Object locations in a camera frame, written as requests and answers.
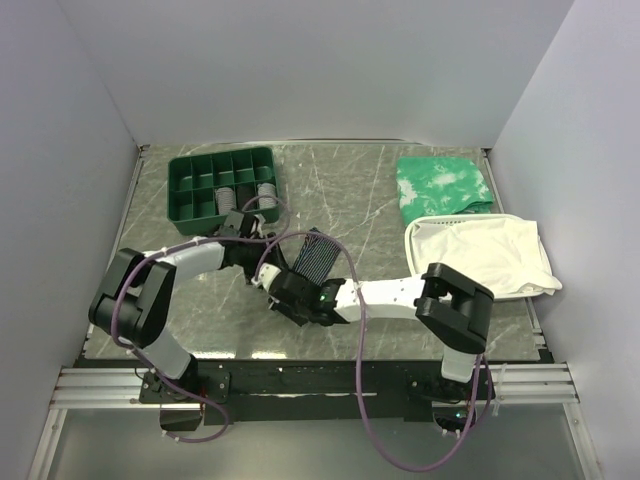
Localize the navy striped underwear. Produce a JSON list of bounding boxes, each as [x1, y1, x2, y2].
[[292, 228, 340, 286]]

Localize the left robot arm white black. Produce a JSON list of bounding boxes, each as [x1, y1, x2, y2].
[[88, 233, 276, 402]]

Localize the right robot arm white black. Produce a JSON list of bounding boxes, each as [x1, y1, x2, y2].
[[256, 263, 494, 399]]

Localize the green compartment organizer tray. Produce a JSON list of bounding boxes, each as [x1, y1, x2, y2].
[[167, 146, 280, 236]]

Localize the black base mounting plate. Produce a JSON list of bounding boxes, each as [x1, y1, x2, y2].
[[134, 357, 501, 434]]

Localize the green white tie-dye cloth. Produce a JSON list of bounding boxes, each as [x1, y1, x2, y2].
[[396, 157, 494, 226]]

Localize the white perforated laundry basket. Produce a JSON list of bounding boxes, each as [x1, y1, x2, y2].
[[404, 214, 527, 282]]

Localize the white cloth in basket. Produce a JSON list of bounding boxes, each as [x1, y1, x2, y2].
[[404, 214, 562, 300]]

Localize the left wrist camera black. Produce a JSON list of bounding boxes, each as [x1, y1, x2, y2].
[[219, 209, 259, 238]]

